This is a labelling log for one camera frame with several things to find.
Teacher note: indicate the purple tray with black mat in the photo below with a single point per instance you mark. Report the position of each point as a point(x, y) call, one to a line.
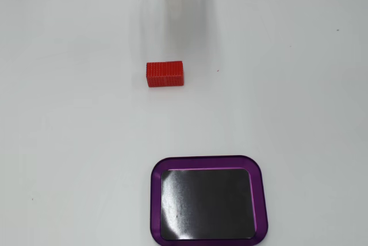
point(207, 205)

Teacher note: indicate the red rectangular studded block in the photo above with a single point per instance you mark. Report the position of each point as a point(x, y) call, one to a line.
point(164, 73)

